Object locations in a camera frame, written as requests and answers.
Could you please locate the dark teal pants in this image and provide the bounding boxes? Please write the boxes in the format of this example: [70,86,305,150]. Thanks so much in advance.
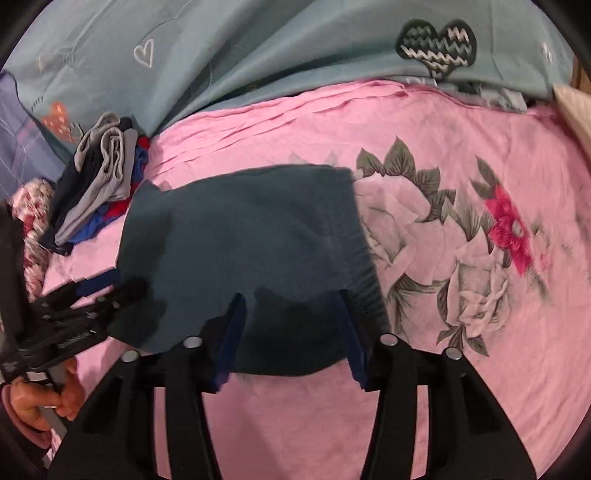
[109,165,390,376]

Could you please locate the person's left hand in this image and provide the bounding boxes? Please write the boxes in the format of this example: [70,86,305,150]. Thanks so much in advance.
[9,358,85,432]

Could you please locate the red floral rolled blanket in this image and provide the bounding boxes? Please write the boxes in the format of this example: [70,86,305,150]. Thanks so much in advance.
[8,179,54,301]

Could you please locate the purple plaid sheet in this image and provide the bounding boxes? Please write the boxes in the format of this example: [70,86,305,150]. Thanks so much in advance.
[0,72,65,200]

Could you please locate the stack of folded clothes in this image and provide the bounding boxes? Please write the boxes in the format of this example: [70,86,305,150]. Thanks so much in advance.
[40,112,149,256]

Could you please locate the teal heart-print quilt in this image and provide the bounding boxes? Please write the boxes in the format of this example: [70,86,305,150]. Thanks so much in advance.
[5,1,573,146]

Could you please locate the white quilted pillow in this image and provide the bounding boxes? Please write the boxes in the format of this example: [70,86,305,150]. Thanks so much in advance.
[553,84,591,158]

